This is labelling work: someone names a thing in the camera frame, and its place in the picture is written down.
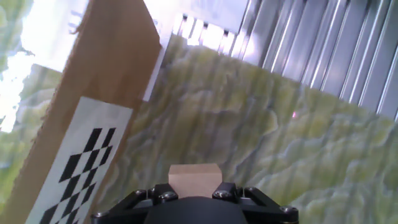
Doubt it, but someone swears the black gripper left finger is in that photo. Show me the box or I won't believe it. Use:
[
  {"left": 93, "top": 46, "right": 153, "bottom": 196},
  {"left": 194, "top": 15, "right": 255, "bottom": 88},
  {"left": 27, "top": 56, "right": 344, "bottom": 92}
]
[{"left": 91, "top": 182, "right": 180, "bottom": 224}]

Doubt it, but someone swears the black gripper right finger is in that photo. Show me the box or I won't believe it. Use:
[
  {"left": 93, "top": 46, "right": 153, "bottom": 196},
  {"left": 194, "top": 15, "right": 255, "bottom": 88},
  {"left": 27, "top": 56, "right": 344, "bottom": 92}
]
[{"left": 211, "top": 182, "right": 300, "bottom": 224}]

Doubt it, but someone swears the small wooden cube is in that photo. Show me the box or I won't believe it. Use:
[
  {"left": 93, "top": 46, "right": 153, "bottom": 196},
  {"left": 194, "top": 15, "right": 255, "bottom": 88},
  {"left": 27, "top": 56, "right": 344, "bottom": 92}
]
[{"left": 167, "top": 163, "right": 223, "bottom": 199}]

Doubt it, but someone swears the cardboard sheet with checkerboard print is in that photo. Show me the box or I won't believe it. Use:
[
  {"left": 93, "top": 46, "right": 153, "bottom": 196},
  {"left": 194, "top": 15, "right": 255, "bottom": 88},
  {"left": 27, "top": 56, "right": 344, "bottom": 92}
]
[{"left": 0, "top": 0, "right": 163, "bottom": 224}]

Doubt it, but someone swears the green marble pattern mat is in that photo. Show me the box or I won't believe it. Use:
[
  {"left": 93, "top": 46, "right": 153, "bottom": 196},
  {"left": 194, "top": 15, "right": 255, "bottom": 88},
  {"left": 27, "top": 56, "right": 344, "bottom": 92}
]
[{"left": 0, "top": 0, "right": 398, "bottom": 224}]

